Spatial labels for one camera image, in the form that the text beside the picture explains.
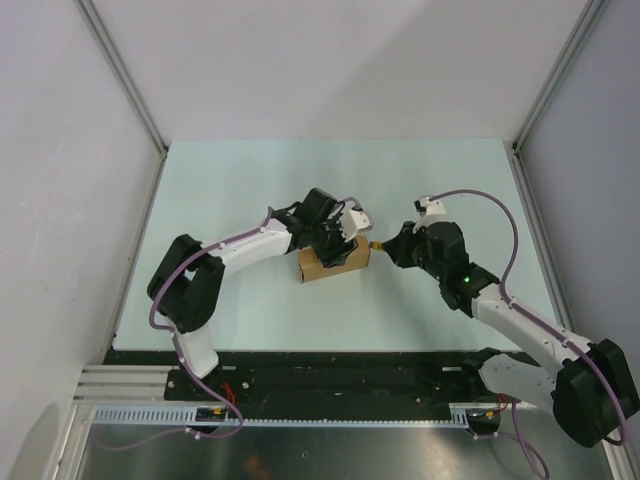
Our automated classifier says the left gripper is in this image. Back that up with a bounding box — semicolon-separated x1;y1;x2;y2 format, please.
309;213;357;269

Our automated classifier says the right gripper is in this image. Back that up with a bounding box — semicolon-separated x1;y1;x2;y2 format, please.
383;221;445;281

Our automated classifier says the brown cardboard express box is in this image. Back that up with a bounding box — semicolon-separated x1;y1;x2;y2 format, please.
297;235;371;283

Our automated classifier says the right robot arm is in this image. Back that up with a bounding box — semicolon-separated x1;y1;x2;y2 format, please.
378;221;639;447

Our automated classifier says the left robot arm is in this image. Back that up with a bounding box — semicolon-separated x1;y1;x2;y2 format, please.
147;188;373;400

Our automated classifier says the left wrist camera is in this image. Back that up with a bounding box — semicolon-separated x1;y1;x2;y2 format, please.
339;209;374;242

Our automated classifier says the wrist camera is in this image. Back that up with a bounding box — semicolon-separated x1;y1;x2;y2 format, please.
339;209;374;242
413;196;446;225

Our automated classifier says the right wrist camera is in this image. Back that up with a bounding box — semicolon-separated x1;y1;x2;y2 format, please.
413;196;446;225

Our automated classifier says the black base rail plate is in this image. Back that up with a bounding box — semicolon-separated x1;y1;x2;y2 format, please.
104;349;512;420

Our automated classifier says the grey slotted cable duct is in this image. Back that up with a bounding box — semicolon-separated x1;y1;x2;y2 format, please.
91;405;469;429

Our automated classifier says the left aluminium frame post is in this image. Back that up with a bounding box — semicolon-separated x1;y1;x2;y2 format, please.
74;0;168;159

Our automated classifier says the aluminium frame post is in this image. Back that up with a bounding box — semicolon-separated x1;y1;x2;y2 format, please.
511;0;610;152
74;0;168;159

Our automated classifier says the right aluminium frame post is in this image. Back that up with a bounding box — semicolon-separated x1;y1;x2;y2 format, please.
511;0;610;152

